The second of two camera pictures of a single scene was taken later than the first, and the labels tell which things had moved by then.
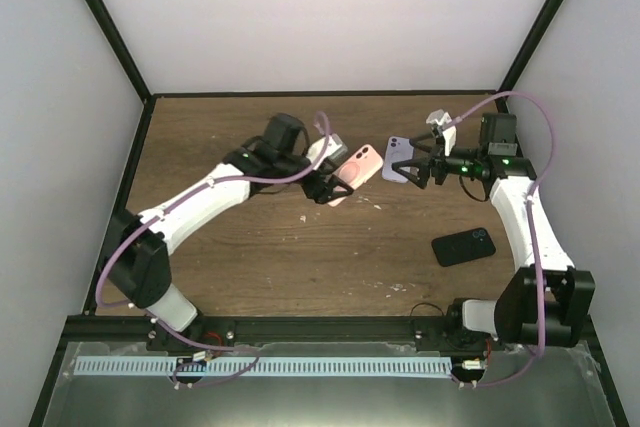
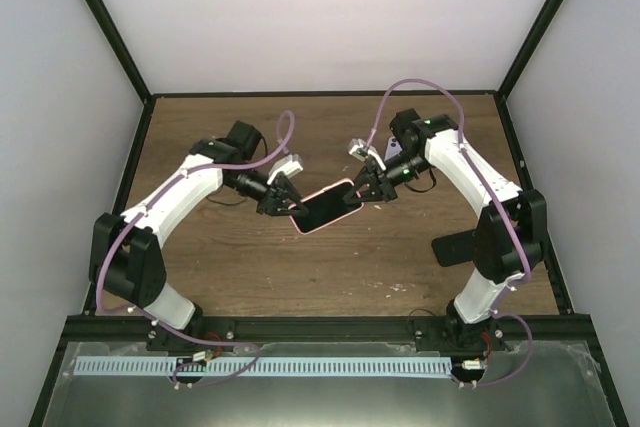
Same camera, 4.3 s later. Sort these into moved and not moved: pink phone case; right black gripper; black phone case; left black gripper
Moved: right black gripper; left black gripper; pink phone case
Not moved: black phone case
